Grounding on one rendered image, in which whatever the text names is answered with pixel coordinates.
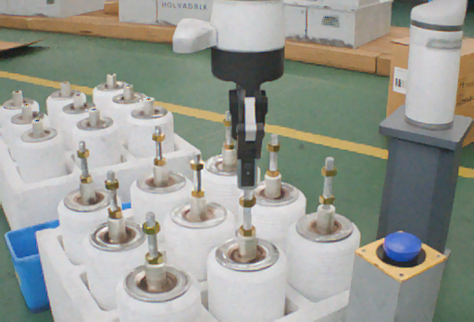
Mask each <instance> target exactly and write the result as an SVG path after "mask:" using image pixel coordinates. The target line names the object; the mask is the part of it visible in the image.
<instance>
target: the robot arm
mask: <svg viewBox="0 0 474 322"><path fill-rule="evenodd" d="M466 8H467V0H434V1H431V2H429V3H427V4H423V5H421V6H415V7H414V9H413V10H412V11H411V21H410V36H409V42H410V44H409V51H408V55H409V59H408V67H407V72H408V73H407V82H406V97H405V111H404V115H405V122H406V123H408V124H410V125H412V126H414V127H418V128H421V129H425V130H448V129H451V128H452V127H453V121H454V115H455V100H456V95H457V84H458V78H459V77H458V72H459V68H460V62H459V61H460V57H461V44H462V34H463V23H464V17H465V15H466ZM284 38H285V12H284V6H283V4H282V0H213V8H212V16H211V22H207V21H202V20H200V19H183V20H182V21H181V22H180V23H179V25H178V27H177V28H176V30H175V31H174V34H173V37H172V42H173V51H174V52H175V53H192V52H197V51H200V50H203V49H205V48H207V47H210V46H211V72H212V74H213V76H214V77H216V78H217V79H219V80H221V81H226V82H229V81H232V82H235V83H236V90H229V104H230V114H231V135H232V138H233V139H234V140H235V141H236V143H235V144H234V149H235V155H236V157H237V187H238V189H239V190H255V189H256V188H257V160H258V159H260V157H261V155H262V151H261V149H262V141H263V138H264V136H265V115H266V114H267V112H268V97H267V96H266V89H260V86H261V84H262V83H264V82H266V81H275V80H277V79H279V78H280V77H282V75H283V74H284V71H285V52H284Z"/></svg>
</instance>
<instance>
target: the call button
mask: <svg viewBox="0 0 474 322"><path fill-rule="evenodd" d="M383 248H384V251H385V252H386V254H387V255H388V257H390V258H391V259H394V260H396V261H400V262H404V261H410V260H413V259H414V258H415V257H416V255H418V254H419V253H420V252H421V248H422V242H421V241H420V239H419V238H418V237H417V236H414V235H412V234H410V233H407V232H396V233H392V234H390V235H388V236H387V237H385V239H384V243H383Z"/></svg>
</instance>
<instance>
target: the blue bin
mask: <svg viewBox="0 0 474 322"><path fill-rule="evenodd" d="M121 205H122V211H124V210H127V209H130V208H131V207H132V205H131V201H129V202H126V203H123V204H121ZM59 226H60V222H59V219H58V220H55V219H54V220H51V221H48V222H45V223H43V224H42V223H39V224H36V225H33V226H29V227H25V228H21V229H14V230H11V231H9V232H7V233H6V234H5V235H4V240H5V243H6V247H7V249H8V251H9V252H10V254H11V258H12V262H13V266H14V268H15V272H16V276H17V280H18V283H19V289H20V291H21V293H22V296H23V297H24V300H25V302H26V305H28V308H29V310H30V312H32V313H34V314H38V313H40V312H44V311H46V310H51V304H50V299H49V297H48V293H47V288H46V283H45V277H44V271H43V268H42V263H41V257H40V252H39V247H38V241H37V236H36V231H41V230H45V229H49V228H50V229H56V228H58V227H59Z"/></svg>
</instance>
